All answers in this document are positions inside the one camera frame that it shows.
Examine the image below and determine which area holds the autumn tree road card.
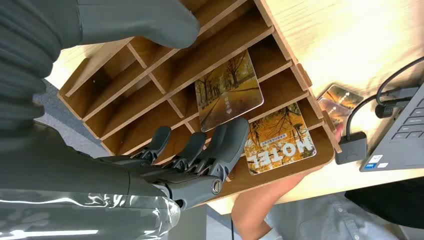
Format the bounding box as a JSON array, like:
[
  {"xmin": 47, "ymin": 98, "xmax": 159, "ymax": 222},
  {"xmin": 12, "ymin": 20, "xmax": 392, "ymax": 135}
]
[{"xmin": 194, "ymin": 49, "xmax": 265, "ymax": 133}]

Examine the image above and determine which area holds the wooden card organiser rack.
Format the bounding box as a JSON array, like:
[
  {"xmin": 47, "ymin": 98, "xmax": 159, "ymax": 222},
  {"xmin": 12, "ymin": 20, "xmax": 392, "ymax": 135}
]
[{"xmin": 56, "ymin": 0, "xmax": 343, "ymax": 209}]

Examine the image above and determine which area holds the autumn hotel print card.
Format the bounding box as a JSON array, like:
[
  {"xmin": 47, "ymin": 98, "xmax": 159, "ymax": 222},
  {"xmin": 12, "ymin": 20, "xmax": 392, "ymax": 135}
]
[{"xmin": 243, "ymin": 102, "xmax": 318, "ymax": 176}]

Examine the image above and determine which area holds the person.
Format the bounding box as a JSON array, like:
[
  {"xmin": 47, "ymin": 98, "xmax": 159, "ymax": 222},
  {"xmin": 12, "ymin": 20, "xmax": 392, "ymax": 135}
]
[{"xmin": 264, "ymin": 192, "xmax": 408, "ymax": 240}]

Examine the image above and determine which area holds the black usb hub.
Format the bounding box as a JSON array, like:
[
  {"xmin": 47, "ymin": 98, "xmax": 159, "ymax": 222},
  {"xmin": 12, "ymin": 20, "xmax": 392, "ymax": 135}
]
[{"xmin": 334, "ymin": 131, "xmax": 369, "ymax": 166}]

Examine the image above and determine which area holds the black cloth item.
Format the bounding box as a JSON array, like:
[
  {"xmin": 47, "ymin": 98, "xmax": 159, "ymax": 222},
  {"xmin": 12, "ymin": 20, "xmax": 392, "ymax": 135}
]
[{"xmin": 344, "ymin": 180, "xmax": 424, "ymax": 230}]

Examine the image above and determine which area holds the grey laptop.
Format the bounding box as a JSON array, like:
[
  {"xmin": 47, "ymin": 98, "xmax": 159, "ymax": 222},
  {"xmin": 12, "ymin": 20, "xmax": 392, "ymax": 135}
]
[{"xmin": 359, "ymin": 82, "xmax": 424, "ymax": 173}]

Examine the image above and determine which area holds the grey plug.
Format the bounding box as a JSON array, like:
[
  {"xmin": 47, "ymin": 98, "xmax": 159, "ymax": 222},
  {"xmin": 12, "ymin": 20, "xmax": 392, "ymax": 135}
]
[{"xmin": 380, "ymin": 86, "xmax": 420, "ymax": 99}]

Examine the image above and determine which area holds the black hub cable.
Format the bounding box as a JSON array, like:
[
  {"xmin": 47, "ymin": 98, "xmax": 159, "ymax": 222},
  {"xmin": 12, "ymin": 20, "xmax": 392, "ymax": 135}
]
[{"xmin": 345, "ymin": 94, "xmax": 379, "ymax": 140}]

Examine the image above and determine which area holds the black plug with cable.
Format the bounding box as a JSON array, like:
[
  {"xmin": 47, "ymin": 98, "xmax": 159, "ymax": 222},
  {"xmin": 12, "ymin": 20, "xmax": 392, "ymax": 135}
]
[{"xmin": 374, "ymin": 56, "xmax": 424, "ymax": 119}]

